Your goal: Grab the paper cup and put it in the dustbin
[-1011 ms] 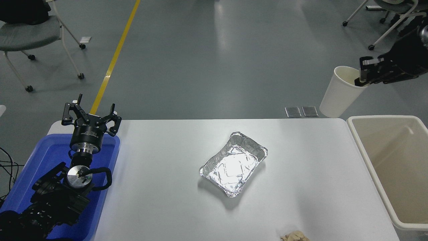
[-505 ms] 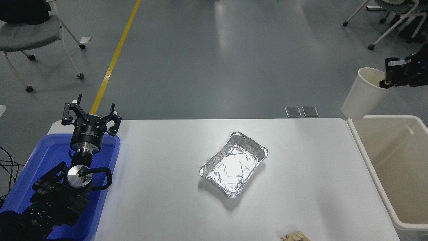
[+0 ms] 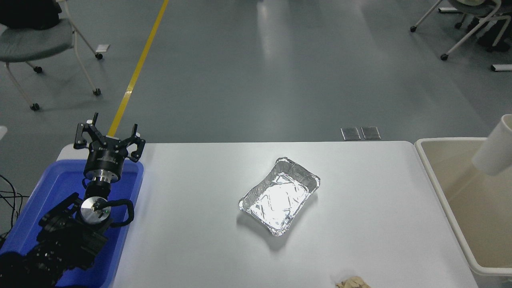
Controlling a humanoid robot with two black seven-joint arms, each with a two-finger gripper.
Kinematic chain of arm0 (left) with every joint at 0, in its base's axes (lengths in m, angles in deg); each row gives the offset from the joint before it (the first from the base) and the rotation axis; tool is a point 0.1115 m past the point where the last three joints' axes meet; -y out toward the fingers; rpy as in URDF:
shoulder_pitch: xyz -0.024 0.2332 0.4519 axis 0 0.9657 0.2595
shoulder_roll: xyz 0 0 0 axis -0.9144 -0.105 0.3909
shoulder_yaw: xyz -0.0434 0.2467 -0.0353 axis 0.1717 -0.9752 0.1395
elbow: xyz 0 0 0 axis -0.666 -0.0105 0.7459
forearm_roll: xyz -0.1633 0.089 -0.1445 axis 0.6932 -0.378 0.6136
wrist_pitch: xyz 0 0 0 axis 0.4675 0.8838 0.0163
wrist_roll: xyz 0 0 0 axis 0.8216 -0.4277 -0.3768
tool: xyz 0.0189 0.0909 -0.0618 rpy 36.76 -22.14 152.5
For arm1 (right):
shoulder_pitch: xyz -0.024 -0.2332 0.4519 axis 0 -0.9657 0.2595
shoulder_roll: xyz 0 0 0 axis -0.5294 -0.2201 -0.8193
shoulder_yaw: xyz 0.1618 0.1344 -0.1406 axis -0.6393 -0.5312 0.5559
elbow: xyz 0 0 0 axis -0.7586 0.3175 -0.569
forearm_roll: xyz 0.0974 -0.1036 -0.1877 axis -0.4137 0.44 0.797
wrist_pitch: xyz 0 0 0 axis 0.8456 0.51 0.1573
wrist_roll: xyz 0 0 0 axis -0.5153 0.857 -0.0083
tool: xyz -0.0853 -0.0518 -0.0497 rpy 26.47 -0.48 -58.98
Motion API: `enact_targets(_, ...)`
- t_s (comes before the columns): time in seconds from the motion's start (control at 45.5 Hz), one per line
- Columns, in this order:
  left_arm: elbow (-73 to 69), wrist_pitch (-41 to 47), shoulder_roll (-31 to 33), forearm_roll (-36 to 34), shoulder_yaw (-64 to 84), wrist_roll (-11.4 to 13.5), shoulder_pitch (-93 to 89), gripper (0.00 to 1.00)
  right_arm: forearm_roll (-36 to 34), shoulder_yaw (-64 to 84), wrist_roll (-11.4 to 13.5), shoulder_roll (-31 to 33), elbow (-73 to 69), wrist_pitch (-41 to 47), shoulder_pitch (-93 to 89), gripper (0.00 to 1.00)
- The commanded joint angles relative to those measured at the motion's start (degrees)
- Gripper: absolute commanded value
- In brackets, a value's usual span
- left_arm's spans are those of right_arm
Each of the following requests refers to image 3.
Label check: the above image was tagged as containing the crumpled tan paper ball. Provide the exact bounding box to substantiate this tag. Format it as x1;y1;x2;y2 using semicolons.
335;275;372;288

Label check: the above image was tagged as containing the person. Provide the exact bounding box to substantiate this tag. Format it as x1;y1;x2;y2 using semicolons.
466;16;512;52

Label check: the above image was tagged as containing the blue plastic tray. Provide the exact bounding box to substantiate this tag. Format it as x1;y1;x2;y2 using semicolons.
0;160;144;288

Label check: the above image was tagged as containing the grey wheeled chair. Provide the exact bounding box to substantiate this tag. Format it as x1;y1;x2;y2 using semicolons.
0;0;103;111

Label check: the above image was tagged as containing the white-framed wheeled chair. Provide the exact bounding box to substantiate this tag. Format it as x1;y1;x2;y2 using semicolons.
410;0;512;61

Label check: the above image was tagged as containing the large pale plastic bin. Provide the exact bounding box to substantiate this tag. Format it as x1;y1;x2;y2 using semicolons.
415;138;512;277

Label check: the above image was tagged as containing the black bag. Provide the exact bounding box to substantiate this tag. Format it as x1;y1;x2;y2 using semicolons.
0;0;61;30

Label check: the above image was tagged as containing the white paper cup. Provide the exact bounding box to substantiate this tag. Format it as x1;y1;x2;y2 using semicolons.
472;114;512;176

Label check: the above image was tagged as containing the black cable bundle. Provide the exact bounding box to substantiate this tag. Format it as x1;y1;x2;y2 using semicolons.
0;175;29;240

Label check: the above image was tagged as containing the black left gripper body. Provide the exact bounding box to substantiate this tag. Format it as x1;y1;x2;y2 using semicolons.
84;146;128;174

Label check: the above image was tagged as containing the silver foil tray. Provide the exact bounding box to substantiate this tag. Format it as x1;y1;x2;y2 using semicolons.
238;157;321;236

